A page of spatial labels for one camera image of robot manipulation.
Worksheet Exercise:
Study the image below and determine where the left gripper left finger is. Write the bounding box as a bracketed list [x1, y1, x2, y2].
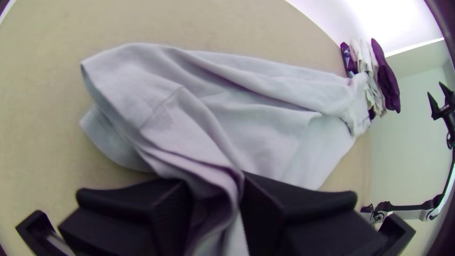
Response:
[58, 178, 195, 256]

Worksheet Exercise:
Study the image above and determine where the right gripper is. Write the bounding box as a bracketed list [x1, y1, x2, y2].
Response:
[427, 81, 455, 133]

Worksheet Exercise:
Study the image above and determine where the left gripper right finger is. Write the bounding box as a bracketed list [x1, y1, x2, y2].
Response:
[241, 172, 389, 256]

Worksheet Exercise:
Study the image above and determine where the grey t-shirt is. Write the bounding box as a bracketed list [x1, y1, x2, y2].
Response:
[78, 42, 373, 256]

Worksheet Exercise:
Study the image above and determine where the pile of folded clothes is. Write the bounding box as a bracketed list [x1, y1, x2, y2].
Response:
[339, 37, 402, 120]

